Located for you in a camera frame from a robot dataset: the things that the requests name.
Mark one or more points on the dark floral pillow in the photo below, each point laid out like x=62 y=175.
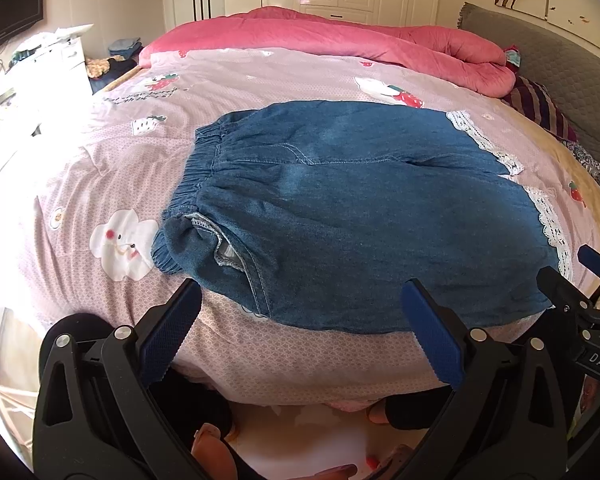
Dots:
x=584 y=158

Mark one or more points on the pink strawberry print bedsheet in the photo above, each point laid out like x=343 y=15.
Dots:
x=95 y=216

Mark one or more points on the blue denim lace-trimmed pants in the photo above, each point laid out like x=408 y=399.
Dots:
x=315 y=213

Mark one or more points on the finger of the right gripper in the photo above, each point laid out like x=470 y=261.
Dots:
x=590 y=258
x=561 y=293

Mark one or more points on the white dresser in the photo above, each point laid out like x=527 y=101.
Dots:
x=48 y=85

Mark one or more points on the pink quilted comforter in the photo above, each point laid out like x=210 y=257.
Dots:
x=451 y=54

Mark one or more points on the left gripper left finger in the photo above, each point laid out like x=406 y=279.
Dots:
x=95 y=419

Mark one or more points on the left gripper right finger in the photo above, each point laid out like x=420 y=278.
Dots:
x=504 y=419

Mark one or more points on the striped purple pillow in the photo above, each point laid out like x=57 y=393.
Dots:
x=533 y=101

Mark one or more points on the grey padded headboard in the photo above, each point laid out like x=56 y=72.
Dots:
x=570 y=74

